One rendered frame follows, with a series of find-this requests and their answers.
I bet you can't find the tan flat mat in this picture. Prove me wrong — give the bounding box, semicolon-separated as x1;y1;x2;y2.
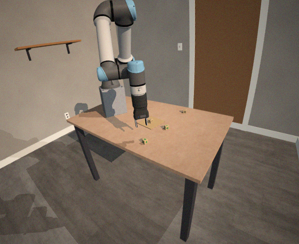
138;116;165;129

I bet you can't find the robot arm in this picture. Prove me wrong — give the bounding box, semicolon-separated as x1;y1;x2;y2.
93;0;145;89

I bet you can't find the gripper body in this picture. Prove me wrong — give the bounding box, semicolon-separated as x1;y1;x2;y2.
130;84;149;120

